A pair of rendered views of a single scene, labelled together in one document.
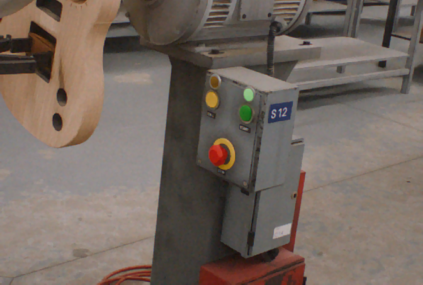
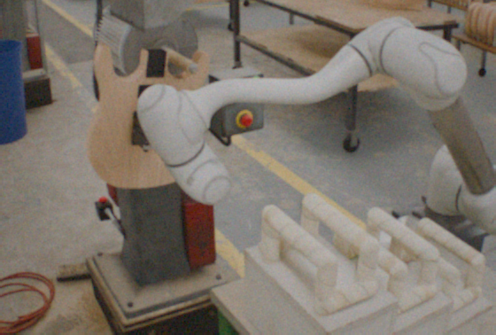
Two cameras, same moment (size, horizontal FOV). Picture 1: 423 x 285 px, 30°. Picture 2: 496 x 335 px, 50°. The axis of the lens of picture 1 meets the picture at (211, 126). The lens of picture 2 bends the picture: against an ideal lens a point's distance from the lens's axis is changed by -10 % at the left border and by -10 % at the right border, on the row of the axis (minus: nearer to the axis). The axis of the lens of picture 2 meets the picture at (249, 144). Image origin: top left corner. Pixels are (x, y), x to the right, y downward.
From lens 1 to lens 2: 1.95 m
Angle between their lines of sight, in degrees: 69
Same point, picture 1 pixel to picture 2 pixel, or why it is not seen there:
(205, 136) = (229, 117)
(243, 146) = (256, 107)
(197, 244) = (173, 198)
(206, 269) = (189, 205)
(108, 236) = not seen: outside the picture
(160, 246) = (143, 221)
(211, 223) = not seen: hidden behind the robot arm
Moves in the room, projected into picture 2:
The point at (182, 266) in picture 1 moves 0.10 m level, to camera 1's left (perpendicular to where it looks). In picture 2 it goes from (164, 219) to (153, 232)
